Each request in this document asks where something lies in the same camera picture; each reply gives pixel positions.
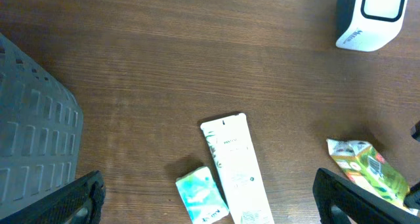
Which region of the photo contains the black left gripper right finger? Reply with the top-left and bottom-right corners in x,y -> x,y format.
312,168 -> 419,224

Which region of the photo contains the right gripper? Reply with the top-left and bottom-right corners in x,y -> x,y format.
404,122 -> 420,210

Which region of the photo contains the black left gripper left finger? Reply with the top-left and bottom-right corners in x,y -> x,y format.
1,171 -> 106,224

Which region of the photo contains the green yellow snack bar wrapper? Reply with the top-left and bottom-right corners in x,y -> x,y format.
326,139 -> 419,215

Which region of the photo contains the teal tissue pack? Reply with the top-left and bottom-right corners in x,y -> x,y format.
175,166 -> 230,224

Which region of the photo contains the white cosmetic tube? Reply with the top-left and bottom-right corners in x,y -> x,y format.
200,113 -> 274,224

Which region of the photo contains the white barcode scanner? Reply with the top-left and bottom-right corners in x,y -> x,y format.
335,0 -> 408,52

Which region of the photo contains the grey plastic mesh basket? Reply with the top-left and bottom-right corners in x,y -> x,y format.
1,36 -> 83,218

